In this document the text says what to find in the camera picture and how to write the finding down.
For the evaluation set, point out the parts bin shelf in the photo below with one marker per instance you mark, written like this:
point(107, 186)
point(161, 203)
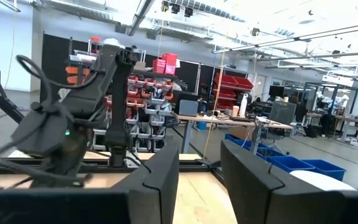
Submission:
point(154, 105)

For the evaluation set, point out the black monitor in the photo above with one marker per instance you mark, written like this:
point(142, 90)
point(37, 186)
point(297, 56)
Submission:
point(281, 113)

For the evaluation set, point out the black ceiling light cluster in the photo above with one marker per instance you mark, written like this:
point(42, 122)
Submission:
point(176, 7)

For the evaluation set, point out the black diagonal frame brace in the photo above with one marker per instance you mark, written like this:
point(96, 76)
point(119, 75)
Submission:
point(8, 105)

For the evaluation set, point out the blue storage bins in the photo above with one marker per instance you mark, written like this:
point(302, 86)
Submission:
point(322, 168)

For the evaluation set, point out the small red bins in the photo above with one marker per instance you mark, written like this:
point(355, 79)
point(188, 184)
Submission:
point(166, 63)

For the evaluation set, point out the orange cup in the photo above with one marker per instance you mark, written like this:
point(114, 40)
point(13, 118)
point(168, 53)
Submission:
point(235, 111)

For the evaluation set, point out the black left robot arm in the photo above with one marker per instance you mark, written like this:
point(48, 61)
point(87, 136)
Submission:
point(117, 109)

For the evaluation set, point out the grey box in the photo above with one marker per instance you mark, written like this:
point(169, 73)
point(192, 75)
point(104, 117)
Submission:
point(188, 108)

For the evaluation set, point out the white bottle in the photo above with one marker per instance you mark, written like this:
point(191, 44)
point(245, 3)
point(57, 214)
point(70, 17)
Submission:
point(243, 107)

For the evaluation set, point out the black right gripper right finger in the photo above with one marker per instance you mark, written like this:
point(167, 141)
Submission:
point(253, 193)

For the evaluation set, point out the black overhead frame strut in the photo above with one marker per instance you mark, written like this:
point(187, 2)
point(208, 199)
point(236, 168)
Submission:
point(141, 15)

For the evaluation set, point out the wooden desk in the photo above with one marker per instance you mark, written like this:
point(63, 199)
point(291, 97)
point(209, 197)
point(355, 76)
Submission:
point(204, 119)

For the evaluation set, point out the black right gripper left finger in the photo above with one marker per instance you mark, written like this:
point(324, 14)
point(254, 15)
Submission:
point(154, 193)

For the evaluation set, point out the large red bin rack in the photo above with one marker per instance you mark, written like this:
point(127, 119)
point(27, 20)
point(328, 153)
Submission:
point(232, 82)

